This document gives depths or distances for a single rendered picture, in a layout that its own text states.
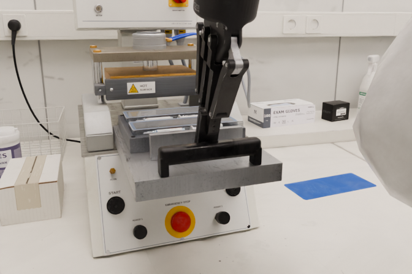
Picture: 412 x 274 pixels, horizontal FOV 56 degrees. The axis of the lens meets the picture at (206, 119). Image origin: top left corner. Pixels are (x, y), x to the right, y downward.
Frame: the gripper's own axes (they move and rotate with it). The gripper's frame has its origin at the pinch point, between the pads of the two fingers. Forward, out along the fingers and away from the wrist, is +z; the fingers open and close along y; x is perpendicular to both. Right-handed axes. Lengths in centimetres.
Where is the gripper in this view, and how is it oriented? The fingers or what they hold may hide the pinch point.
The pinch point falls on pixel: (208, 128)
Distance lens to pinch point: 54.3
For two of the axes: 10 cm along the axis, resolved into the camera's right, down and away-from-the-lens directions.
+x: 9.5, -0.8, 3.2
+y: 3.1, 5.6, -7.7
